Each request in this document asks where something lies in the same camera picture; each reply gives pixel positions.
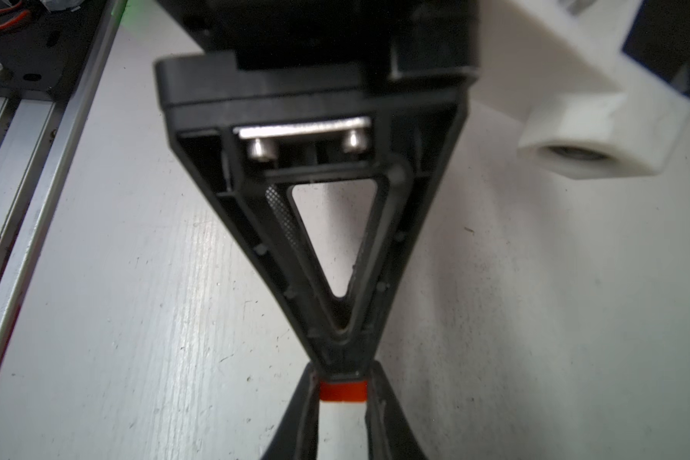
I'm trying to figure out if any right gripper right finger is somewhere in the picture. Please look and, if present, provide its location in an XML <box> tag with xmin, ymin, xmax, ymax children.
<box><xmin>365</xmin><ymin>361</ymin><xmax>427</xmax><ymax>460</ymax></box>

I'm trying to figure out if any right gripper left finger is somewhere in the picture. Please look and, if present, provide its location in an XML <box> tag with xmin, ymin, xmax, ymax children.
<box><xmin>262</xmin><ymin>363</ymin><xmax>320</xmax><ymax>460</ymax></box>

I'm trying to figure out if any red usb cap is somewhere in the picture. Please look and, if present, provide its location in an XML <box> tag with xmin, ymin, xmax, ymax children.
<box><xmin>319</xmin><ymin>381</ymin><xmax>368</xmax><ymax>404</ymax></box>

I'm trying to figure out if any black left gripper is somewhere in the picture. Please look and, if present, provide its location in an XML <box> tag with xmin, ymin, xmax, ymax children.
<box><xmin>160</xmin><ymin>0</ymin><xmax>479</xmax><ymax>81</ymax></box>

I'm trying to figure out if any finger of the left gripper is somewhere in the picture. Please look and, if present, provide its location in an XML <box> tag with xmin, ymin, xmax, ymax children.
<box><xmin>154</xmin><ymin>53</ymin><xmax>469</xmax><ymax>381</ymax></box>

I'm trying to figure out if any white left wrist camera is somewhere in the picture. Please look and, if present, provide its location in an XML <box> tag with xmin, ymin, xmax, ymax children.
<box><xmin>471</xmin><ymin>1</ymin><xmax>690</xmax><ymax>180</ymax></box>

